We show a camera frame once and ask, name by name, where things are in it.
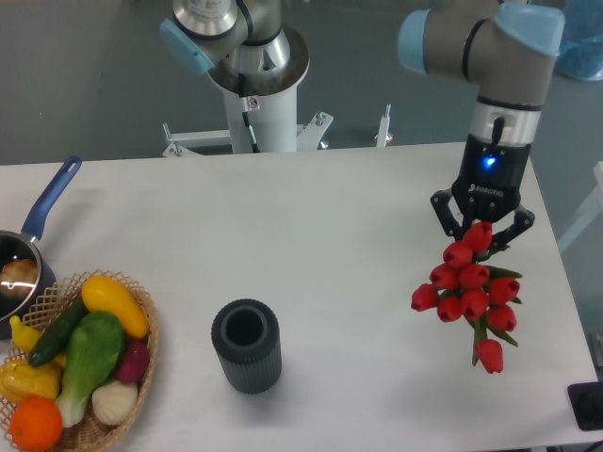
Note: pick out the purple red radish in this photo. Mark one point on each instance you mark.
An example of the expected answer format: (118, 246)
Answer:
(134, 363)

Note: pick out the dark green cucumber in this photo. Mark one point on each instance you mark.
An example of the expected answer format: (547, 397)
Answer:
(57, 336)

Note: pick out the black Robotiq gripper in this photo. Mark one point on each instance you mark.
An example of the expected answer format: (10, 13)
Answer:
(487, 188)

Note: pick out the yellow banana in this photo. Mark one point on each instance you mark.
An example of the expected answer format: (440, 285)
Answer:
(23, 337)

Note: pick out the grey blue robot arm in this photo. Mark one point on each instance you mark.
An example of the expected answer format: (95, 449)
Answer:
(507, 48)

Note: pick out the white frame at right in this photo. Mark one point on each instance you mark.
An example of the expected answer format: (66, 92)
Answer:
(588, 210)

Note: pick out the white garlic bulb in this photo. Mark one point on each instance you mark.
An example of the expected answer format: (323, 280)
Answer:
(112, 402)

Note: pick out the blue plastic bag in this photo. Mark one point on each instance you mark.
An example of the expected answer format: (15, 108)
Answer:
(581, 47)

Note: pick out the red tulip bouquet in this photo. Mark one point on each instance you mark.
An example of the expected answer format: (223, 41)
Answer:
(462, 287)

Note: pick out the green bok choy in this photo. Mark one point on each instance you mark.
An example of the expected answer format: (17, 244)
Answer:
(93, 351)

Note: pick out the brown bread roll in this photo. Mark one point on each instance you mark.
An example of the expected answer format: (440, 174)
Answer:
(18, 279)

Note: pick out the dark grey ribbed vase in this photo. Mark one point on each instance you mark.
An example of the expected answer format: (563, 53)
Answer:
(246, 337)

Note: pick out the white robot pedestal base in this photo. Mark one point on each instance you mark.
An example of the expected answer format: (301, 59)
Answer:
(259, 88)

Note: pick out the blue handled saucepan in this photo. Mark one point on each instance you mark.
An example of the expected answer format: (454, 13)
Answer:
(23, 244)

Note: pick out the yellow corn cob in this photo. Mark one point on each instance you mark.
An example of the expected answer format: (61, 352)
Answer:
(20, 381)

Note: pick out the orange fruit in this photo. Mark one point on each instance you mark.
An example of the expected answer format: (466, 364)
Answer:
(36, 424)

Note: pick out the black device at edge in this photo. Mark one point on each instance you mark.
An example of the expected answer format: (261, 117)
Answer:
(586, 402)

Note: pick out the yellow squash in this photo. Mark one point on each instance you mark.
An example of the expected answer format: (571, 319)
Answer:
(103, 294)

